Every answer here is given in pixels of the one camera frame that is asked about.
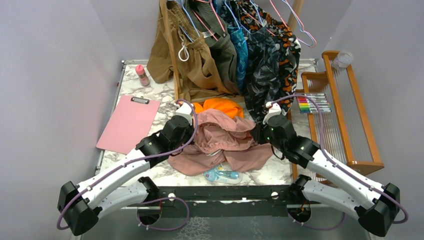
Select pink shorts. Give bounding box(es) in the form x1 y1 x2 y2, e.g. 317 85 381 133
167 109 273 176

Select pink wire hanger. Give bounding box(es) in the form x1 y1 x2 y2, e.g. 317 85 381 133
269 0 317 49

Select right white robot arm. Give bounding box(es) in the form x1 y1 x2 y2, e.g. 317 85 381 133
250 115 401 237

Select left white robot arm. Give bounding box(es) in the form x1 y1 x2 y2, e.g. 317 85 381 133
56 113 199 236

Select dark leaf print shorts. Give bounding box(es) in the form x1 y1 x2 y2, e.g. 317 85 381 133
231 0 282 122

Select orange camo hanging shorts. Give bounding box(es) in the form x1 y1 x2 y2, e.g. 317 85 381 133
243 0 301 102

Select blue patterned hanging shorts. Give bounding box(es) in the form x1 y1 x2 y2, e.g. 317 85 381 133
215 0 249 92

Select dark green hanging shorts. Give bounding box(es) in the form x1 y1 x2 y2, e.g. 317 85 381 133
184 0 240 94

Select coloured marker set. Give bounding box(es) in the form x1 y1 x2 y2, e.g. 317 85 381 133
296 93 332 114

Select pink clipboard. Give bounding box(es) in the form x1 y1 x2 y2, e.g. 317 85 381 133
96 95 161 154

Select packaged blue toothbrush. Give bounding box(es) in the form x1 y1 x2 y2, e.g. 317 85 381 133
203 165 243 185

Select pink bottle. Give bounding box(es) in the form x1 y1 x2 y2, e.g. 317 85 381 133
134 64 150 87

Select wooden dish rack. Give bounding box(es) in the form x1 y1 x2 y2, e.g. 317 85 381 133
296 50 385 176

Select clear plastic cup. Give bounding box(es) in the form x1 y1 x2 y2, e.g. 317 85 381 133
331 50 354 71

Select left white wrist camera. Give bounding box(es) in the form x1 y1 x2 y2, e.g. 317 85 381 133
175 102 194 126

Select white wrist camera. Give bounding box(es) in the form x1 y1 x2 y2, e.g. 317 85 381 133
175 102 194 126
262 102 287 124

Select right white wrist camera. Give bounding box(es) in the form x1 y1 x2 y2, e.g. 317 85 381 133
262 102 287 124

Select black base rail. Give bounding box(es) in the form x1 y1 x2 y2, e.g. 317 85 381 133
142 185 306 218

